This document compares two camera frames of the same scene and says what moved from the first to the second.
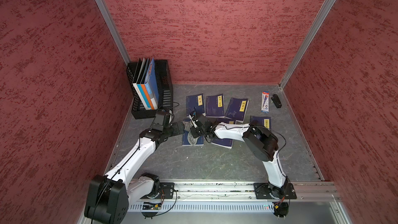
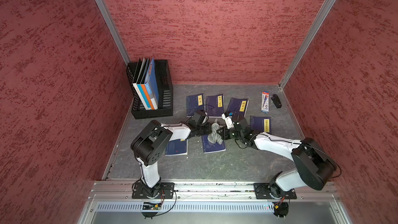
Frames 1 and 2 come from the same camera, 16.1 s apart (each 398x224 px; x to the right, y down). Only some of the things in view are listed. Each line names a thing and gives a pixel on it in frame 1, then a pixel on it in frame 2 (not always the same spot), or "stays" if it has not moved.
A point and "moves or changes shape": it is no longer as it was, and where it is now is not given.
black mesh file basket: (165, 91) stays
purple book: (215, 106) stays
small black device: (275, 99) stays
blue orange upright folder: (151, 88) stays
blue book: (185, 141) to (178, 147)
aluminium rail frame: (317, 191) stays
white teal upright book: (142, 66) stays
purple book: (223, 142) to (209, 147)
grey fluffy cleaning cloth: (187, 126) moves or changes shape
